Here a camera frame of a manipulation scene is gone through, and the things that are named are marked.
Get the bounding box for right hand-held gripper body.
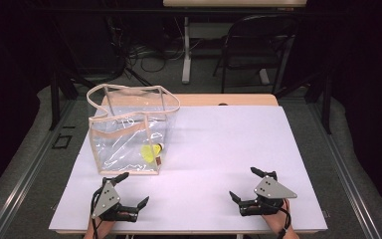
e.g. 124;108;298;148
238;175;298;217

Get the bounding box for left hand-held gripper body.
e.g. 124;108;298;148
91;177;139;223

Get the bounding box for yellow plastic shuttlecock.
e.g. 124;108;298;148
140;142;164;164

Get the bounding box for clear plastic bag beige trim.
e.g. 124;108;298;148
86;83;182;176

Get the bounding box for person's left hand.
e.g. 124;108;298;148
85;217;114;239

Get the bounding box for person's right hand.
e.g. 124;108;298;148
262;199;292;234

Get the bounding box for white table cover sheet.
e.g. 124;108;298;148
48;105;328;233

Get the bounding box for black folding chair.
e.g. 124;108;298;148
213;13;299;95

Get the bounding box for white desk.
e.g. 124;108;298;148
162;0;307;85

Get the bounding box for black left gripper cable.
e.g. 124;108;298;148
91;188;101;239

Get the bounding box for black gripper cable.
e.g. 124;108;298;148
277;198;292;239
91;188;101;239

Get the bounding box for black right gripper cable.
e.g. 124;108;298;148
277;198;292;239

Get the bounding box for aluminium floor rail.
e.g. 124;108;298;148
306;99;382;239
0;99;78;239

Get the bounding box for black frame post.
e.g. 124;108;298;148
321;75;333;135

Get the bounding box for black floor cables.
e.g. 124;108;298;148
125;41;188;74

